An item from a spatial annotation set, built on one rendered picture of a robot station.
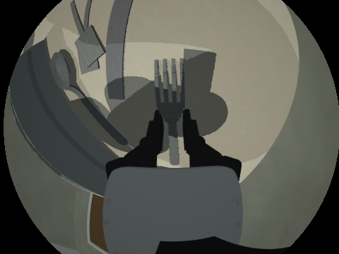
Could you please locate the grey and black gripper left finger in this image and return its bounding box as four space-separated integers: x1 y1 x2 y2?
106 110 164 180

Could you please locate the grey drawer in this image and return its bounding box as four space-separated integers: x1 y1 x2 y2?
8 40 117 197

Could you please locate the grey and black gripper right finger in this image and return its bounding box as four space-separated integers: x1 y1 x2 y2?
183 109 242 180

